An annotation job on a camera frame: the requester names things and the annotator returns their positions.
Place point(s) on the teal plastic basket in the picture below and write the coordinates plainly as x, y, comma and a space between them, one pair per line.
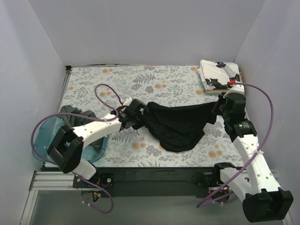
47, 132

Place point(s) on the aluminium rail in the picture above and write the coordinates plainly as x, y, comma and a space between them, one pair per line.
56, 198

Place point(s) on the black t shirt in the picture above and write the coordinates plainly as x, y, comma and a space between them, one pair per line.
180, 128

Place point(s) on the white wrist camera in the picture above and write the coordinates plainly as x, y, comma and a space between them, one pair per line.
234, 87
125, 102

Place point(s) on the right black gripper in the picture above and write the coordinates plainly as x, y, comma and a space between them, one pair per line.
220, 107

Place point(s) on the grey t shirt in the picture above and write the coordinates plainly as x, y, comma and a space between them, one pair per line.
73, 121

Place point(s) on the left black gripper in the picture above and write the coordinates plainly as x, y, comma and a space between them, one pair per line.
143, 113

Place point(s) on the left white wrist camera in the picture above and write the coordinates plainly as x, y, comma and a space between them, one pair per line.
125, 102

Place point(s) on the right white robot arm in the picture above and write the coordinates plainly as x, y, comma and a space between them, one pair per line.
261, 195

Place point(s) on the floral table cloth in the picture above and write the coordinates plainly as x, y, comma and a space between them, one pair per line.
100, 90

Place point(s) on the white printed folded t shirt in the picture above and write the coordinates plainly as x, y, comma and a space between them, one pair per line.
216, 69

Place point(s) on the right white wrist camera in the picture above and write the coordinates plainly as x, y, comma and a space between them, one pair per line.
234, 87

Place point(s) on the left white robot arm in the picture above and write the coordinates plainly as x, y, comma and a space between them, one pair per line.
67, 146

